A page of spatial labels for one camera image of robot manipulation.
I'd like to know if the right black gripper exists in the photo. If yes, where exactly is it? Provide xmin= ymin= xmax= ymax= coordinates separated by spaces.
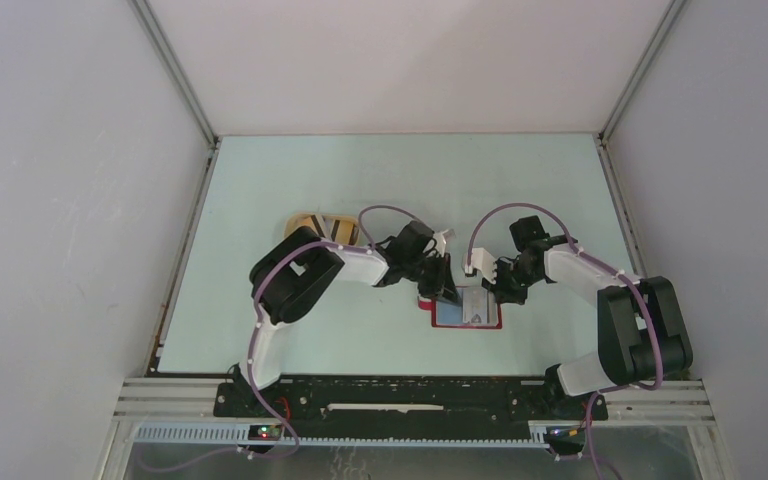
xmin=481 ymin=258 xmax=542 ymax=305

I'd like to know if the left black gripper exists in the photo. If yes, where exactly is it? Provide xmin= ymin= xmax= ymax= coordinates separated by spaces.
xmin=403 ymin=253 xmax=461 ymax=308

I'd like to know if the white numbered card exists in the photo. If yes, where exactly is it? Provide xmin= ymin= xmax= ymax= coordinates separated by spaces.
xmin=462 ymin=287 xmax=489 ymax=326

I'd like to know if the red card holder wallet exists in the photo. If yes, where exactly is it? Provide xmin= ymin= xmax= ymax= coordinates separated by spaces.
xmin=417 ymin=286 xmax=503 ymax=330

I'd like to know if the beige oval tray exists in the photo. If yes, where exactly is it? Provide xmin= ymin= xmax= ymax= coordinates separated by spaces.
xmin=283 ymin=212 xmax=360 ymax=246

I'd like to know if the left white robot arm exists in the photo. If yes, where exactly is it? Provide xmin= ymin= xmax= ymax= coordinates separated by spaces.
xmin=237 ymin=220 xmax=462 ymax=417

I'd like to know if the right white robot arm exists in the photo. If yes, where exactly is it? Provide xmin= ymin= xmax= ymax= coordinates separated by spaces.
xmin=477 ymin=216 xmax=693 ymax=418

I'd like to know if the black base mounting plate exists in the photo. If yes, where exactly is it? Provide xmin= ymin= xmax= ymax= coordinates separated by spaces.
xmin=213 ymin=372 xmax=608 ymax=441

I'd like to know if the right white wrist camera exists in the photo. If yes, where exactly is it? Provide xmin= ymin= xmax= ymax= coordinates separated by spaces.
xmin=463 ymin=248 xmax=497 ymax=285

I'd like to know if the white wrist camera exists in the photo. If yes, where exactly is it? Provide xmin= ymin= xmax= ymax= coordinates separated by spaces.
xmin=432 ymin=229 xmax=456 ymax=256
xmin=463 ymin=248 xmax=497 ymax=285

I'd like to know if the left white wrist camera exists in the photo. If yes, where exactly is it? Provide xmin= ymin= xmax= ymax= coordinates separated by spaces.
xmin=432 ymin=229 xmax=456 ymax=256

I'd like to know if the aluminium frame rail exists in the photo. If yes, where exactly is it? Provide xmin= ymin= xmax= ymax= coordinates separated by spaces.
xmin=93 ymin=377 xmax=737 ymax=479

